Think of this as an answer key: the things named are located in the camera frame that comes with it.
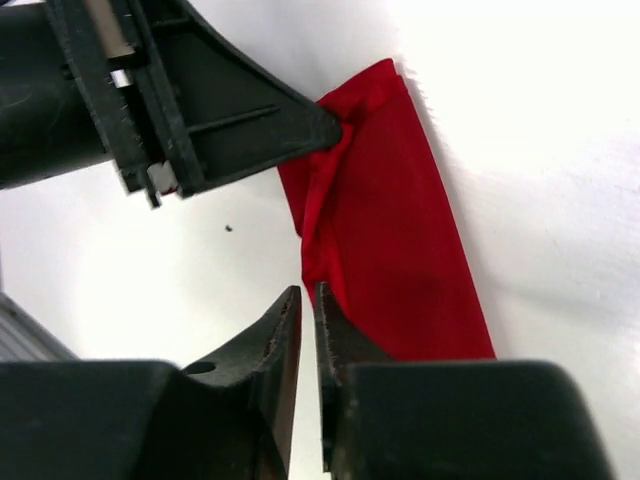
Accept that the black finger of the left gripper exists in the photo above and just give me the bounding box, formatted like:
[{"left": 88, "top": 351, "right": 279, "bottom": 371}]
[{"left": 144, "top": 1, "right": 342, "bottom": 193}]

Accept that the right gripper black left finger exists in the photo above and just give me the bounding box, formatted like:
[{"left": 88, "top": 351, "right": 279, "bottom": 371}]
[{"left": 182, "top": 286, "right": 302, "bottom": 479}]

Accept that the aluminium front rail frame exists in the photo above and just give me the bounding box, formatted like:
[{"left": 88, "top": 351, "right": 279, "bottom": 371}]
[{"left": 0, "top": 292, "right": 77, "bottom": 362}]

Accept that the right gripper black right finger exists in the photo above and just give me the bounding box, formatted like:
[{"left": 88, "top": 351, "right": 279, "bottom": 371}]
[{"left": 314, "top": 282, "right": 393, "bottom": 473}]

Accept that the red cloth napkin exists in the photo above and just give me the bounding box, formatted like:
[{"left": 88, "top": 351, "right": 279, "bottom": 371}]
[{"left": 279, "top": 59, "right": 495, "bottom": 361}]

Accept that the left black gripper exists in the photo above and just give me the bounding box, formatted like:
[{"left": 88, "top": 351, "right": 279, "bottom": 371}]
[{"left": 1, "top": 1, "right": 200, "bottom": 204}]

